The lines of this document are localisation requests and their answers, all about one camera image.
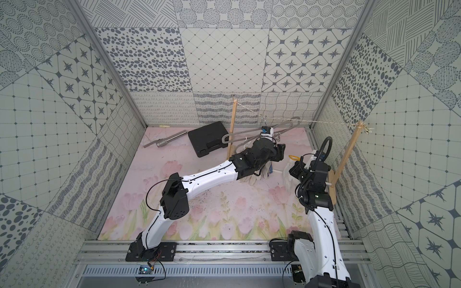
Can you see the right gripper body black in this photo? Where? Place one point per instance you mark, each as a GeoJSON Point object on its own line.
{"type": "Point", "coordinates": [301, 173]}

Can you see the grey clip hanger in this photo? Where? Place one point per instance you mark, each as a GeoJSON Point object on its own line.
{"type": "Point", "coordinates": [245, 138]}

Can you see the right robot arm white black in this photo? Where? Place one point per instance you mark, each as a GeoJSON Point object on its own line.
{"type": "Point", "coordinates": [319, 254]}

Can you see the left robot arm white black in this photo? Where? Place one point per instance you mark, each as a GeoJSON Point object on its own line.
{"type": "Point", "coordinates": [180, 190]}

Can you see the black flat pad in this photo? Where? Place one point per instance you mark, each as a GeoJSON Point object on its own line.
{"type": "Point", "coordinates": [208, 138]}

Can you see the grey metal cylinder tool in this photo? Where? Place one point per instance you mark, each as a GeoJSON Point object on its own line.
{"type": "Point", "coordinates": [164, 141]}

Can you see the small circuit board left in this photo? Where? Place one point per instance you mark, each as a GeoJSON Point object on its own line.
{"type": "Point", "coordinates": [145, 275]}

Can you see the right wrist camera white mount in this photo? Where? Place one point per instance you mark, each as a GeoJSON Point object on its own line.
{"type": "Point", "coordinates": [308, 158]}

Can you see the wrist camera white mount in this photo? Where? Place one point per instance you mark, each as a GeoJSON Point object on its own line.
{"type": "Point", "coordinates": [308, 158]}
{"type": "Point", "coordinates": [267, 132]}

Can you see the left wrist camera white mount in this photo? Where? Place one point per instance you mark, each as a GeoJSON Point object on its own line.
{"type": "Point", "coordinates": [267, 132]}

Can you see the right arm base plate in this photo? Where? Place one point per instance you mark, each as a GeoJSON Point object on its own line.
{"type": "Point", "coordinates": [280, 251]}

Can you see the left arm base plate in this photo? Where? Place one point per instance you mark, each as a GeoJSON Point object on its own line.
{"type": "Point", "coordinates": [165, 252]}

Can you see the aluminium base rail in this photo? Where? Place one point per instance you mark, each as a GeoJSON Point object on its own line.
{"type": "Point", "coordinates": [200, 252]}

